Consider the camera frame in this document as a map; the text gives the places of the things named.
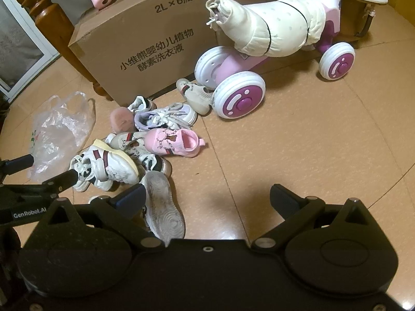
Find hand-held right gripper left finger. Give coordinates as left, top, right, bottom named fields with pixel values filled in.
left=45, top=184, right=166, bottom=254

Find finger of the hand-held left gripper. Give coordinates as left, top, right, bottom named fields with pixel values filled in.
left=0, top=169, right=80, bottom=198
left=0, top=153, right=36, bottom=182

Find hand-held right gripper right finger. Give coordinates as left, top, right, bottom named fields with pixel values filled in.
left=251, top=183, right=372, bottom=253

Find white maroon high-top shoe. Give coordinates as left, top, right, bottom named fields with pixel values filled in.
left=92, top=139, right=141, bottom=192
left=69, top=154, right=101, bottom=192

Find white black mesh sneaker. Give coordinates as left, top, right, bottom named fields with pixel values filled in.
left=138, top=153, right=173, bottom=178
left=126, top=95, right=158, bottom=115

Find beige knit shoe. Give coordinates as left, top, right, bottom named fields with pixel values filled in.
left=108, top=131, right=150, bottom=157
left=176, top=78, right=215, bottom=115

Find pink knit shoe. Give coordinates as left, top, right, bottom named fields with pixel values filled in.
left=143, top=128, right=207, bottom=159
left=109, top=106, right=136, bottom=134

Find clear plastic bag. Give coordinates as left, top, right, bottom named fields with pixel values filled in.
left=31, top=91, right=96, bottom=183

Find pink white ride-on bike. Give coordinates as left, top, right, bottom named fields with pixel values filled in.
left=194, top=0, right=385, bottom=119

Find turned wooden table leg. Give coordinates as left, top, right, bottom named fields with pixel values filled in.
left=10, top=0, right=114, bottom=102

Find large printed cardboard box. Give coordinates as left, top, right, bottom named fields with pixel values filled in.
left=68, top=0, right=227, bottom=102

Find cream padded cloth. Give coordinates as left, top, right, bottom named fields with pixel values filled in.
left=205, top=0, right=326, bottom=58

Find white sliding door frame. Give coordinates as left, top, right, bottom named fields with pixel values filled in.
left=0, top=0, right=60, bottom=104

